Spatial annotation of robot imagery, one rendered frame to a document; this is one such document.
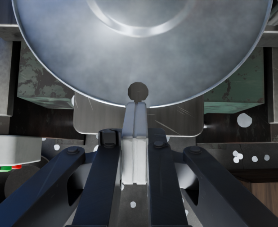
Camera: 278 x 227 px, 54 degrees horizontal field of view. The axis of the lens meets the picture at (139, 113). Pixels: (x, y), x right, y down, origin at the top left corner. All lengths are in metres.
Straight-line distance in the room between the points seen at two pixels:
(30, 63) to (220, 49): 0.30
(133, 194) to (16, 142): 0.67
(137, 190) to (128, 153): 0.93
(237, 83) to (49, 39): 0.29
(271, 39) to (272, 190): 0.45
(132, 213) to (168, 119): 0.83
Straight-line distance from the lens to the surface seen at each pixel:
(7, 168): 0.54
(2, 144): 0.50
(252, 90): 0.47
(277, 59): 0.50
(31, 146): 0.55
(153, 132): 0.17
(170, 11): 0.32
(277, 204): 0.81
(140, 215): 1.10
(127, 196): 1.09
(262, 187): 0.79
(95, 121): 0.29
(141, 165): 0.16
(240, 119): 0.45
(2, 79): 0.49
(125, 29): 0.31
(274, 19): 0.42
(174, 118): 0.29
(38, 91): 0.46
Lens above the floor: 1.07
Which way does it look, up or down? 84 degrees down
